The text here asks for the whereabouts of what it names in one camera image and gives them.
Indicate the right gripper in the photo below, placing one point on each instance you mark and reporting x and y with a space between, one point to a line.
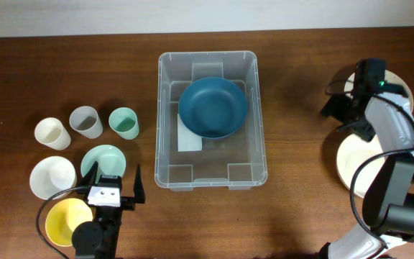
333 106

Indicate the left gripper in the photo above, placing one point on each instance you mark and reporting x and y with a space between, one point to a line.
128 202

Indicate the cream bowl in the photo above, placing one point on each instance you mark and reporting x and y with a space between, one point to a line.
352 152
401 84

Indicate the mint green cup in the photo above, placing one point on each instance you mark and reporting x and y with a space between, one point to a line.
124 122

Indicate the grey cup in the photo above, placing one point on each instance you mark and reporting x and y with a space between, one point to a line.
86 121

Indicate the cream white cup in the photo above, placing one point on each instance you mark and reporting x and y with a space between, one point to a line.
51 133

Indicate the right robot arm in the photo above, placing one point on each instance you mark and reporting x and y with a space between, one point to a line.
387 216

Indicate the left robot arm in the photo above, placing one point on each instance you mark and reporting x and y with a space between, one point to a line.
98 238

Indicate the clear plastic storage container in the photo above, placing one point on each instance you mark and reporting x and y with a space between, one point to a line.
238 161

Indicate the mint green small bowl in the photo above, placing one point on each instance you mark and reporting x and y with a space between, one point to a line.
111 161

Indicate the yellow small bowl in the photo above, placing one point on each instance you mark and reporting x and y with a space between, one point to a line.
64 217

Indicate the white small bowl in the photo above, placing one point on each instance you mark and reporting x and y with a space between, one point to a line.
52 175

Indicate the white paper label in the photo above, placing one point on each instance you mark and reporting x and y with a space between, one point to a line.
187 140

